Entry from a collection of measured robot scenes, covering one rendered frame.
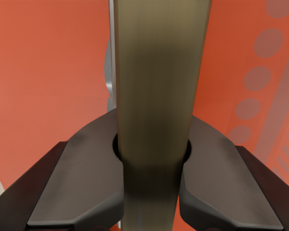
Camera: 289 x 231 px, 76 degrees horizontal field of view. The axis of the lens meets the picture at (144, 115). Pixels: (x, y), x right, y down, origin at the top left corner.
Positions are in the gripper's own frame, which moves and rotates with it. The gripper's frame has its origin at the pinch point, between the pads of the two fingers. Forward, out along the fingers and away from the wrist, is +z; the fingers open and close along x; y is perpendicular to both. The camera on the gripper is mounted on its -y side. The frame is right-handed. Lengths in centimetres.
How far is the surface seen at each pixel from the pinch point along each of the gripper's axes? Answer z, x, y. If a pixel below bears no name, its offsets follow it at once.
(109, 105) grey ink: 4.8, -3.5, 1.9
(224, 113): 4.8, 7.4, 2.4
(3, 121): 4.9, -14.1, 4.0
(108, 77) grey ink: 4.8, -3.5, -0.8
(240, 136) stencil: 4.7, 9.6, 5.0
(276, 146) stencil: 4.7, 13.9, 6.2
